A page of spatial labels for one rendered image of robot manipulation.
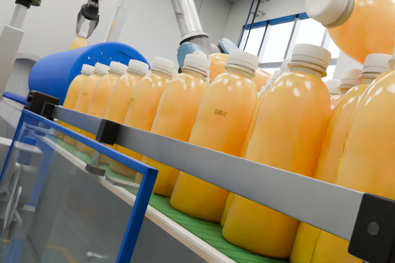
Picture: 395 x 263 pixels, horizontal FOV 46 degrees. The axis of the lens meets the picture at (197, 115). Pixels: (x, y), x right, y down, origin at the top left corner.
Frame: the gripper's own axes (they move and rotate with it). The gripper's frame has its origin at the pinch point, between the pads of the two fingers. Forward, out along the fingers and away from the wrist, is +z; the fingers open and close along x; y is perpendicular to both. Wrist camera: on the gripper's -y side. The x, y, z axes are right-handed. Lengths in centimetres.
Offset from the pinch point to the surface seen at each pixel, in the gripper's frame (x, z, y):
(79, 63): 13, 21, -76
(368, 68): 12, 23, -188
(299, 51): 15, 22, -183
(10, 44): 36, 26, -121
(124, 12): -33, -33, 66
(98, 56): 8, 17, -76
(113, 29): -30, -20, 66
